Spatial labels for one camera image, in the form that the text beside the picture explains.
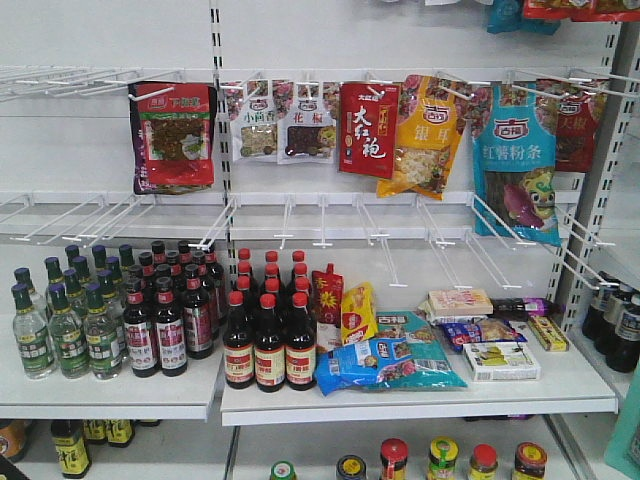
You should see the white double wire hook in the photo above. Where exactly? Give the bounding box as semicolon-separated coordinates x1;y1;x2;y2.
189;196;238;249

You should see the white hook rail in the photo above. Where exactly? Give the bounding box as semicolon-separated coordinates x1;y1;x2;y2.
1;64;611;99
0;189;581;207

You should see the yellow snack bag hanging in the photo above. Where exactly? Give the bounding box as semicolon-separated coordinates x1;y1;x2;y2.
377;74;469;200

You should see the red pickled vegetable pouch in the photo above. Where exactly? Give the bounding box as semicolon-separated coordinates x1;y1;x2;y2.
128;81;217;195

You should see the blue snack bag lower left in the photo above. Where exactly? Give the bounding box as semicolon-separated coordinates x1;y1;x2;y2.
315;338;401;395

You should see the white fennel seed pouch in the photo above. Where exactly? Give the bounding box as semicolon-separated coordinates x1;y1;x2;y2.
230;80;278;163

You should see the pink Pocky box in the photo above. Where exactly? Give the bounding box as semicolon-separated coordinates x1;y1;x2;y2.
428;289;493;316

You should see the blue white snack packet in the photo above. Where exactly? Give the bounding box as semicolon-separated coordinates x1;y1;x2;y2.
440;318;527;352

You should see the white upper hook rail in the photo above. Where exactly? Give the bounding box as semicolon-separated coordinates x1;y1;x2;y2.
1;64;611;99

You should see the red Dahongpao tea bag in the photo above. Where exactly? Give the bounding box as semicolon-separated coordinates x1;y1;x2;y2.
338;82;400;179

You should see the Franzzi cookie box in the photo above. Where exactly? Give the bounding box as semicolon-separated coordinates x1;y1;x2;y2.
463;342;541;382

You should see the white lower hook rail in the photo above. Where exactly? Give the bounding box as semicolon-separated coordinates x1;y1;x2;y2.
0;189;581;207

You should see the white peppercorn pouch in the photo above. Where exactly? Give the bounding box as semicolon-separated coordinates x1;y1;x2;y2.
277;82;337;165

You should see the dark soy sauce bottle red cap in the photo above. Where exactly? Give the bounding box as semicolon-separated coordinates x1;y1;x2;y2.
223;291;255;389

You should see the red spouted sauce pouch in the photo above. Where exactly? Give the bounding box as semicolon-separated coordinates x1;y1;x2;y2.
312;263;344;326

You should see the teal sweet potato noodle bag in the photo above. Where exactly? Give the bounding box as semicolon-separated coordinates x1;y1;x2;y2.
467;82;560;246

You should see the white T-end peg hook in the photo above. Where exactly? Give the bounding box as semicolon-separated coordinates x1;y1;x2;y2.
313;194;335;249

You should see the white slotted shelf upright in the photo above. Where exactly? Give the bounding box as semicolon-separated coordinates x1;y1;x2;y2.
209;1;236;293

